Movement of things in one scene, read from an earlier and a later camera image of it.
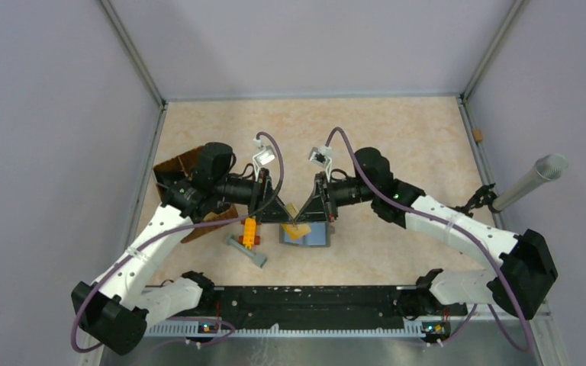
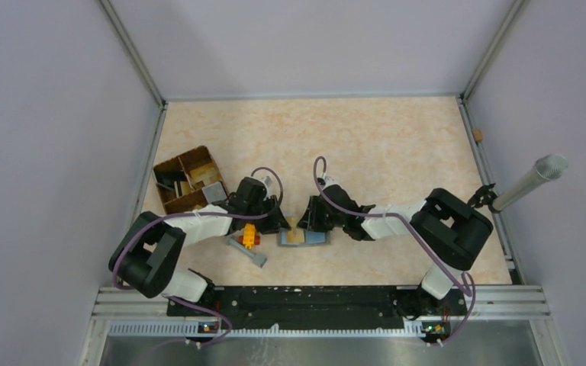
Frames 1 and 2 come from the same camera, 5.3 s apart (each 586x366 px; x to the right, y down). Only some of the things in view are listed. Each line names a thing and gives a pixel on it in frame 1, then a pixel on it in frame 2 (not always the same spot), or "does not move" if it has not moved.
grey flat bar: x=259 y=260 does not move
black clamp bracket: x=483 y=196 does not move
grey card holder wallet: x=318 y=236 does not move
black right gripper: x=320 y=208 -> x=310 y=219
